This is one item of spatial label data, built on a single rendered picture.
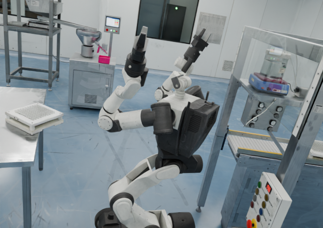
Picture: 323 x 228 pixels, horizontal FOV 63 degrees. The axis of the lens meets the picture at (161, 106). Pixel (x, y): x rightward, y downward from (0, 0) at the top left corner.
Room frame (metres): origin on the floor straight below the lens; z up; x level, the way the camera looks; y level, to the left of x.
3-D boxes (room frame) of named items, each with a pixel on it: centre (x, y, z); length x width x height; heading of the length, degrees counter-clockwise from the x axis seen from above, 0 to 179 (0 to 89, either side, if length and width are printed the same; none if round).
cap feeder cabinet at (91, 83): (3.84, 1.11, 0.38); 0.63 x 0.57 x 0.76; 102
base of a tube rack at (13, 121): (1.52, 0.80, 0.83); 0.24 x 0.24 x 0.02; 66
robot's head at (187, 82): (1.39, -0.09, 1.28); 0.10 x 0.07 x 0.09; 154
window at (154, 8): (6.63, 0.25, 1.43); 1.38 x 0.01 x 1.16; 102
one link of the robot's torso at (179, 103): (1.36, -0.14, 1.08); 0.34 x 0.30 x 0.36; 154
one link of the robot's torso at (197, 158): (1.40, -0.17, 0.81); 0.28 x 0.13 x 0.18; 110
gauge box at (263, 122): (1.63, -0.66, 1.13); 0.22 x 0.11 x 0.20; 94
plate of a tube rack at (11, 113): (1.52, 0.80, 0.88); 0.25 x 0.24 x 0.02; 156
